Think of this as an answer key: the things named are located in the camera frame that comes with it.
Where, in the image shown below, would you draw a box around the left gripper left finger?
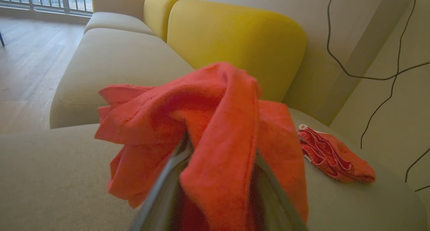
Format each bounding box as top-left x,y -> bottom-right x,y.
130,133 -> 194,231

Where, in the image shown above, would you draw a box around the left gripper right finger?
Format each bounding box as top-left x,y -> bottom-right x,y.
254,150 -> 308,231

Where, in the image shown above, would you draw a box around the red shorts with white stripe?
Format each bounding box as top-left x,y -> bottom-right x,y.
297,124 -> 376,184

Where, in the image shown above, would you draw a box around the red Bulls 23 jersey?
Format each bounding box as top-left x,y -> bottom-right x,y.
94,62 -> 309,231

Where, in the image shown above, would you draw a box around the large grey seat cushion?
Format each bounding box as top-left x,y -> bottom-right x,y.
0,107 -> 428,231

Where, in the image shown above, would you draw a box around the grey back cushion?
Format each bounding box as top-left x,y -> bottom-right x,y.
282,0 -> 415,126

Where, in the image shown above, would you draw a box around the small grey seat cushion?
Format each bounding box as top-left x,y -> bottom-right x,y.
50,28 -> 195,129

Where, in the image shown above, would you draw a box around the wide yellow back cushion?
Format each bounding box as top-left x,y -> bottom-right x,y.
167,0 -> 307,103

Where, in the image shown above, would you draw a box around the distant grey seat cushion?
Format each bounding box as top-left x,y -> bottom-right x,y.
84,11 -> 157,36

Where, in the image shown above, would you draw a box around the narrow yellow back cushion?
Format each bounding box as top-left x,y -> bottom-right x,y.
143,0 -> 182,43

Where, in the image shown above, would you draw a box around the beige sofa end cushion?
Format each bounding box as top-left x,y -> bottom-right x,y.
91,0 -> 150,22

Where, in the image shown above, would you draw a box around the metal window railing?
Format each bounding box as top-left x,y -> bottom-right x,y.
0,0 -> 93,15

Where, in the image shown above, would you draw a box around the thin black cable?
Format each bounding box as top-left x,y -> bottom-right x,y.
327,0 -> 430,81
360,0 -> 417,150
404,146 -> 430,192

